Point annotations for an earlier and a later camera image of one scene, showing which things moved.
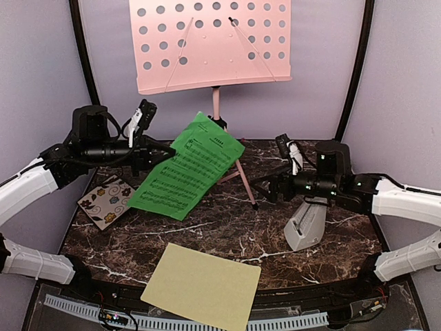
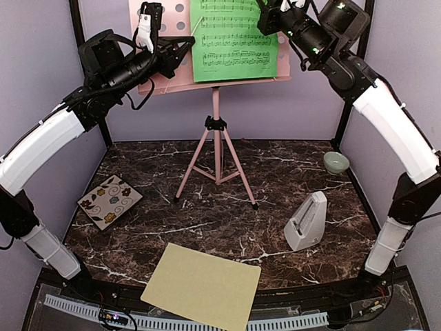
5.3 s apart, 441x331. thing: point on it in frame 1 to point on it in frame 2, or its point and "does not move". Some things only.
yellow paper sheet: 214,292 does not move
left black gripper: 142,157 to 171,58
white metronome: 306,226 does not move
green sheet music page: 204,154 to 227,43
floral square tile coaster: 105,205 does not move
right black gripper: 275,187 to 267,24
